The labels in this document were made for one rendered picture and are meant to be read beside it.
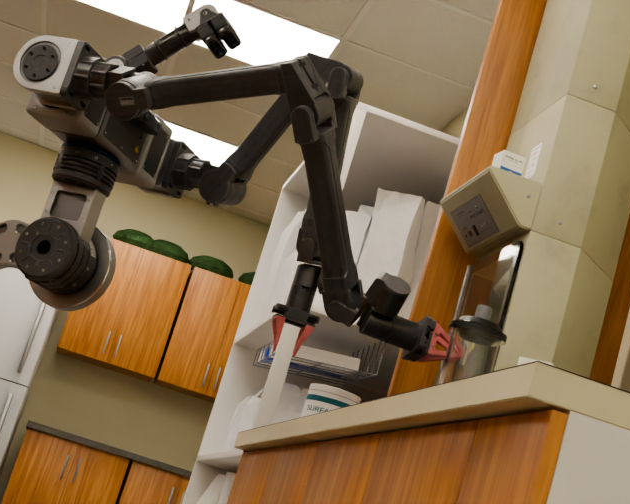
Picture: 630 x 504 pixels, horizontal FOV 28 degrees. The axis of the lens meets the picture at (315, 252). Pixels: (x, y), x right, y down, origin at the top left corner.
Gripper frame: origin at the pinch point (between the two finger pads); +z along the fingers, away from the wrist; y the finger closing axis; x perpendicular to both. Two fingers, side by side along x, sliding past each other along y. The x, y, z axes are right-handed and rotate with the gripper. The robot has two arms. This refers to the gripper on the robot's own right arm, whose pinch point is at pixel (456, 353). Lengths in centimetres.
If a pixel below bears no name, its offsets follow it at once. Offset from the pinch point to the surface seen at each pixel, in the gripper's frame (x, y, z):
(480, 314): -2.4, -16.0, -2.6
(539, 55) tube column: -78, 7, 5
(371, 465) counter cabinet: 37, -34, -21
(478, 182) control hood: -35.3, -3.9, -5.1
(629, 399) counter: 40, -103, -15
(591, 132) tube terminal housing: -50, -15, 12
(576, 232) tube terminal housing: -28.9, -11.1, 14.8
